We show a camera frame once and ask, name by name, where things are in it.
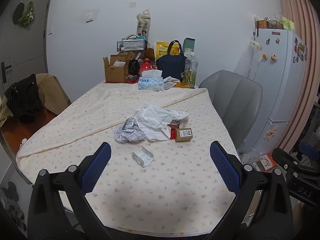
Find white mat with black diamonds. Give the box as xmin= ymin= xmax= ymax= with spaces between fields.
xmin=297 ymin=154 xmax=320 ymax=168

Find cream dotted tablecloth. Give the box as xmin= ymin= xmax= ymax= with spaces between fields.
xmin=16 ymin=81 xmax=242 ymax=237

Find navy lunch bag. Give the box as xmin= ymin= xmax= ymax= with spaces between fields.
xmin=156 ymin=40 xmax=188 ymax=82

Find white grey cloth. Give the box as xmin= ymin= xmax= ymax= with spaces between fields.
xmin=164 ymin=76 xmax=181 ymax=90

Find red and white wrapper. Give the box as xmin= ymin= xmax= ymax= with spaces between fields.
xmin=167 ymin=120 xmax=187 ymax=140

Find orange charm fridge magnets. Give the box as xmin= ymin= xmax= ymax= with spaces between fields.
xmin=264 ymin=127 xmax=278 ymax=140

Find silver pill blister pack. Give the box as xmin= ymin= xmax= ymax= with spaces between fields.
xmin=132 ymin=146 xmax=154 ymax=167

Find dark wire basket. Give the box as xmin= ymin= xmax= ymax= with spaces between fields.
xmin=267 ymin=20 xmax=284 ymax=30

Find orange and white box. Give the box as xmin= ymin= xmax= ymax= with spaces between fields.
xmin=254 ymin=154 xmax=278 ymax=172

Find cluster of fridge magnets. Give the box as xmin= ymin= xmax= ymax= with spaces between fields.
xmin=292 ymin=37 xmax=308 ymax=63

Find black wire basket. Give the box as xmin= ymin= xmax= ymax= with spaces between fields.
xmin=116 ymin=38 xmax=148 ymax=53

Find light green hanging towel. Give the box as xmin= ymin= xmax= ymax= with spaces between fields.
xmin=21 ymin=0 xmax=35 ymax=27

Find blue tissue box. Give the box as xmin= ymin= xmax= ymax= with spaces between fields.
xmin=138 ymin=69 xmax=164 ymax=92

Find plastic bottle with yellow contents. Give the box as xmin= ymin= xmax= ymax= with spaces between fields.
xmin=182 ymin=52 xmax=199 ymax=88

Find open brown cardboard box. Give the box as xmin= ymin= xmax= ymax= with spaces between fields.
xmin=103 ymin=53 xmax=135 ymax=83

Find black patterned cup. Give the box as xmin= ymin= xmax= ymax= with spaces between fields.
xmin=128 ymin=60 xmax=139 ymax=80

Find red jar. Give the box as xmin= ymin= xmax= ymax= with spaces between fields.
xmin=139 ymin=58 xmax=153 ymax=78

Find printed leaflet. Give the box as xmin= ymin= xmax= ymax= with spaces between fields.
xmin=112 ymin=117 xmax=147 ymax=143

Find grey upholstered chair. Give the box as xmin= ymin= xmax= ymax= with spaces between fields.
xmin=199 ymin=70 xmax=263 ymax=154

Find yellow snack packet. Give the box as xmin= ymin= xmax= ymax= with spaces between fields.
xmin=155 ymin=42 xmax=182 ymax=60

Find wooden chair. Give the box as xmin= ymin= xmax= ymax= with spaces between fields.
xmin=0 ymin=107 xmax=60 ymax=162

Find dark green hanging towel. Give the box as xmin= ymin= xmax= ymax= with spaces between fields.
xmin=12 ymin=1 xmax=25 ymax=25

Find white hanging tote bag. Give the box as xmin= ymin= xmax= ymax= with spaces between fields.
xmin=240 ymin=40 xmax=262 ymax=80

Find black white patterned mat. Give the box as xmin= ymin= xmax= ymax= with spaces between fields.
xmin=0 ymin=181 xmax=28 ymax=233

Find small brown cardboard box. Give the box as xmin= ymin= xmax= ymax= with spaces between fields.
xmin=174 ymin=127 xmax=194 ymax=142

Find white refrigerator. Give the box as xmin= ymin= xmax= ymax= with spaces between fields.
xmin=234 ymin=27 xmax=308 ymax=160

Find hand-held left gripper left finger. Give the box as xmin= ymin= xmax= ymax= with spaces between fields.
xmin=27 ymin=142 xmax=112 ymax=240

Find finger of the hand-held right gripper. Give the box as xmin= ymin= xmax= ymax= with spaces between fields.
xmin=272 ymin=147 xmax=304 ymax=178
xmin=299 ymin=142 xmax=320 ymax=159

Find brown wicker basket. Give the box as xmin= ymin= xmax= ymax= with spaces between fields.
xmin=255 ymin=17 xmax=268 ymax=29

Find grey door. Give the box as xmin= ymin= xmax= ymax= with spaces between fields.
xmin=0 ymin=0 xmax=53 ymax=98

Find tall white paper bag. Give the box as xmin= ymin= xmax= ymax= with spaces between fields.
xmin=136 ymin=9 xmax=152 ymax=40

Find black garment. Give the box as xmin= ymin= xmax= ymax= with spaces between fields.
xmin=5 ymin=74 xmax=45 ymax=124

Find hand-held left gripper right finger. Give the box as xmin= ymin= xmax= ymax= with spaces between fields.
xmin=209 ymin=141 xmax=293 ymax=240

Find pink curtain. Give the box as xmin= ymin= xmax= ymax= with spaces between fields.
xmin=277 ymin=0 xmax=320 ymax=153

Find green carton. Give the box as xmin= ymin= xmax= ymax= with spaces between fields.
xmin=182 ymin=38 xmax=196 ymax=55

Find green paper card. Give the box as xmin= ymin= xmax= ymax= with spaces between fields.
xmin=282 ymin=17 xmax=295 ymax=30

